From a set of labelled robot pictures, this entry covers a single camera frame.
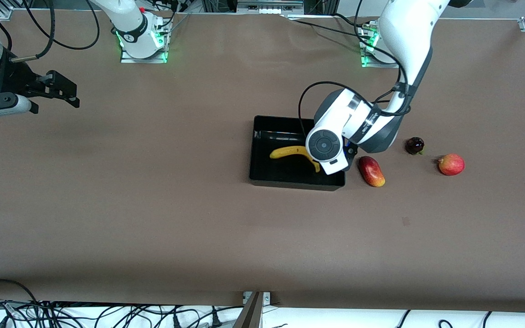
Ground yellow banana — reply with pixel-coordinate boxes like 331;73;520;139
269;145;322;173

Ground black plastic box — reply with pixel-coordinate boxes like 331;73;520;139
248;115;346;192

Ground red apple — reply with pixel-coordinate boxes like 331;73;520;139
437;153;466;176

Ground red yellow mango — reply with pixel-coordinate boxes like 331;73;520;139
358;155;386;188

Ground dark purple plum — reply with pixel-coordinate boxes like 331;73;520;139
405;137;425;155

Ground brown paper table cover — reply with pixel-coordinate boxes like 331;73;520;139
0;10;525;314

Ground grey power strip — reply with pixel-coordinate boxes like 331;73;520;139
237;0;305;14

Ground looping black cable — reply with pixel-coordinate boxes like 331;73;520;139
21;0;100;51

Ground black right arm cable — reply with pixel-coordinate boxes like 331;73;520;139
11;0;55;62

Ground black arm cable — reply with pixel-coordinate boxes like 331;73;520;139
298;0;411;137
11;0;55;62

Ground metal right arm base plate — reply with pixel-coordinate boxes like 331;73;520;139
120;18;168;63

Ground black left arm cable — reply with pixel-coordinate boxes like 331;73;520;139
298;0;411;137

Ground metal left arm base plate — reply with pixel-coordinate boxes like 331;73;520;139
360;23;402;69

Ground long black base cable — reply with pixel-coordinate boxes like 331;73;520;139
285;16;372;39

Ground short black base cable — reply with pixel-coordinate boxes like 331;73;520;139
333;13;365;28

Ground small metal bracket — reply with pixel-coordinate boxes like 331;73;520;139
243;292;272;305

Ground grey metal post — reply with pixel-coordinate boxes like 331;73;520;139
232;292;264;328

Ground tangled black cables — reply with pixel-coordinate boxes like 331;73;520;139
0;298;245;328

